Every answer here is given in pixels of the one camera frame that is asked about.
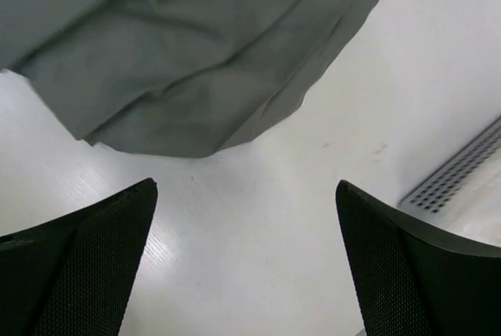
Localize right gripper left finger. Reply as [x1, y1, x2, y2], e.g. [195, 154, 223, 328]
[1, 179, 158, 335]

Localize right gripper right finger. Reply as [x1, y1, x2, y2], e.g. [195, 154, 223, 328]
[336, 180, 500, 336]

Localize grey pleated skirt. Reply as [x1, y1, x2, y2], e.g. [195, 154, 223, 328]
[1, 0, 380, 158]

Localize white plastic mesh basket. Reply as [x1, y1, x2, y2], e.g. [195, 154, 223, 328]
[398, 120, 500, 247]

